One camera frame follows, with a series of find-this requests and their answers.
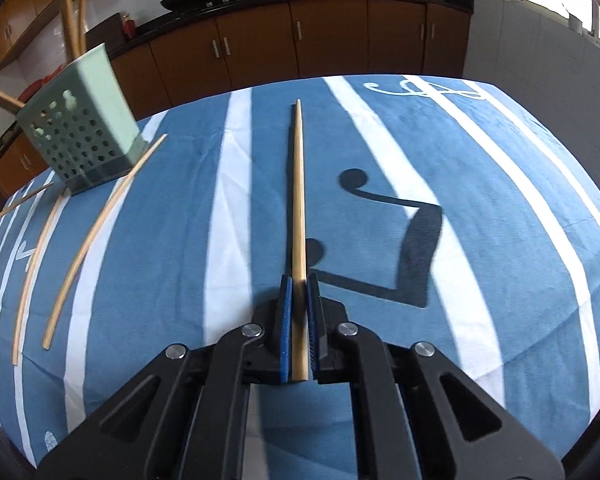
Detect wooden chopstick trio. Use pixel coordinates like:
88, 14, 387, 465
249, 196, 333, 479
12, 188, 70, 367
0, 182, 54, 220

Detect green perforated utensil holder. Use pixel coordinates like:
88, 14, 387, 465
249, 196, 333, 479
16, 44, 148, 194

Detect red bottle on counter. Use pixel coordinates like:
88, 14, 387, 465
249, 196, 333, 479
122, 13, 136, 40

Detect lower wooden kitchen cabinets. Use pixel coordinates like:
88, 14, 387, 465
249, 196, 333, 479
0, 0, 474, 212

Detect wooden chopstick group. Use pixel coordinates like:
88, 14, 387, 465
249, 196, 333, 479
78, 0, 87, 54
291, 100, 310, 382

